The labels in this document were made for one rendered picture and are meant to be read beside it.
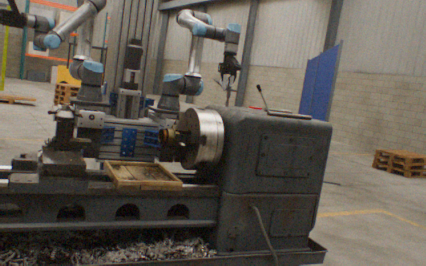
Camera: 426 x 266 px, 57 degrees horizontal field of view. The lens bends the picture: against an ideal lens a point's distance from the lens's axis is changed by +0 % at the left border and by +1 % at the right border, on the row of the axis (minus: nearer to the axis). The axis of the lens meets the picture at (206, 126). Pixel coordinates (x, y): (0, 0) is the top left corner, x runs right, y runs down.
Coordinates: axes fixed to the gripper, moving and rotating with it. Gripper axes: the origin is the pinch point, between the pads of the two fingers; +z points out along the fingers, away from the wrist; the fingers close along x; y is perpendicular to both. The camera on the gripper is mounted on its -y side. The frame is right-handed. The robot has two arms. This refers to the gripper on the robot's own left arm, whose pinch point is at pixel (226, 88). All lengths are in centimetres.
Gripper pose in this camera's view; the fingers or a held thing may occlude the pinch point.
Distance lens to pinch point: 213.2
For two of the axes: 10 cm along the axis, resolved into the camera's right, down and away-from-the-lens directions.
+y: -4.0, -1.6, 9.0
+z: -1.5, 9.8, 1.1
